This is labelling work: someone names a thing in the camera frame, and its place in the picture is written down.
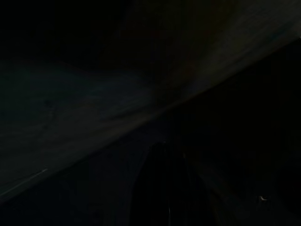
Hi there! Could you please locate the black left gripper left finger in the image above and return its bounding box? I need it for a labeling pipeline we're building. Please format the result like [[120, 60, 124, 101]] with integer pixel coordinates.
[[138, 141, 170, 226]]

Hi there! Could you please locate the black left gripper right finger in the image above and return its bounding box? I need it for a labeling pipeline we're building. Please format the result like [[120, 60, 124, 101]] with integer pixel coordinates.
[[169, 141, 203, 226]]

